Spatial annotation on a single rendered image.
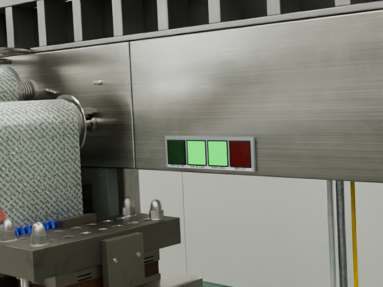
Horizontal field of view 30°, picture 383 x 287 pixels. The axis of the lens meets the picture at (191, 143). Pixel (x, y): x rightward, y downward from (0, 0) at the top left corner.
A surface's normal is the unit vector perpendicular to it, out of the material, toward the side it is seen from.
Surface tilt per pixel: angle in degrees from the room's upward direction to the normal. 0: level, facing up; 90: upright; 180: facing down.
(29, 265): 90
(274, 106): 90
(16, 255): 90
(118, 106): 90
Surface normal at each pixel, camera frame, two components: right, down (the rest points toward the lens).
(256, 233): -0.68, 0.08
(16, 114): 0.61, -0.49
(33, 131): 0.73, 0.01
